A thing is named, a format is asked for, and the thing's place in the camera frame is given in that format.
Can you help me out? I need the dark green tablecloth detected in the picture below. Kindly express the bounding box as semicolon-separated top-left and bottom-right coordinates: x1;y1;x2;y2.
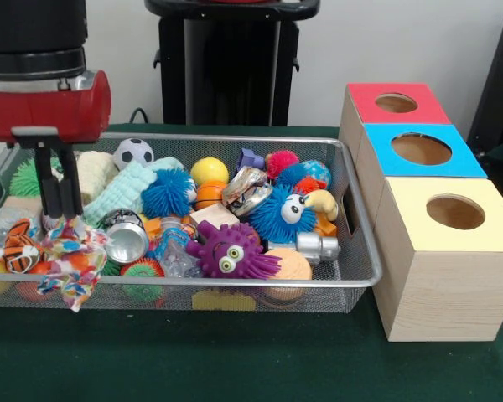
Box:
0;123;503;402

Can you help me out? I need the green spiky ball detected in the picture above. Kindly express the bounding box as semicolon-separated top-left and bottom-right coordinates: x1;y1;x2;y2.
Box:
8;156;65;200

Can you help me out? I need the yellow cheese wedge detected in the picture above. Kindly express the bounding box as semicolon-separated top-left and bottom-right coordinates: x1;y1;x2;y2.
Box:
191;289;257;312

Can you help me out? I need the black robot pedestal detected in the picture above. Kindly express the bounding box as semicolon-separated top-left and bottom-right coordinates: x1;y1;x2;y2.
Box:
145;0;321;126

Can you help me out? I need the orange tiger plush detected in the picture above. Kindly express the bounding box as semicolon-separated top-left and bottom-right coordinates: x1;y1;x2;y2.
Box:
0;219;44;275

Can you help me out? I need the clear mesh bin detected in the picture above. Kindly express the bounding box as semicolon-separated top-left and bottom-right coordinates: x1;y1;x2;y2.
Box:
0;130;383;315

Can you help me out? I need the black cable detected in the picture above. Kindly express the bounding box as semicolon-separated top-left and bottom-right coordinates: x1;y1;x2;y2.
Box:
130;106;152;125

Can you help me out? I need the black and white soccer ball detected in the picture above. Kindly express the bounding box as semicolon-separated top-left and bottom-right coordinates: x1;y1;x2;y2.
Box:
114;137;155;168

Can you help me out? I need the multicoloured rope knot toy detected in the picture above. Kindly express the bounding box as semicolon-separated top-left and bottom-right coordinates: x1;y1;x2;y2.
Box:
35;214;111;314

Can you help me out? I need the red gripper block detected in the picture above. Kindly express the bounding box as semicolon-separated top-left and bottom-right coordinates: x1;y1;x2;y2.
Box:
0;70;113;225

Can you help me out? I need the blue fuzzy monster toy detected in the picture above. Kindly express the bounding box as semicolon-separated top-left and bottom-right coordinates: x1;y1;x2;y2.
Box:
248;184;318;245

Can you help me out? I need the mint green knit cloth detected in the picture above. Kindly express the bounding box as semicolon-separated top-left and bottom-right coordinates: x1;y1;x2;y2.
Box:
82;157;185;224

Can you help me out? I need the cream knit cloth roll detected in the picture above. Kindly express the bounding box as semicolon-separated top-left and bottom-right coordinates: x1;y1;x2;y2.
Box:
74;151;119;205

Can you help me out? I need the yellow ball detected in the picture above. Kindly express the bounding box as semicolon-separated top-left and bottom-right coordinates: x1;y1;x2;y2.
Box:
190;157;230;187

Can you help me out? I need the purple spiky ball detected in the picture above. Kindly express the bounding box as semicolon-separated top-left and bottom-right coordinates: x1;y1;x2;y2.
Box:
185;220;283;281

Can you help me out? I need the wooden three-hole box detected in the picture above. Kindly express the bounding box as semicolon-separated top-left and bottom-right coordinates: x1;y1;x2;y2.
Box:
339;82;503;343

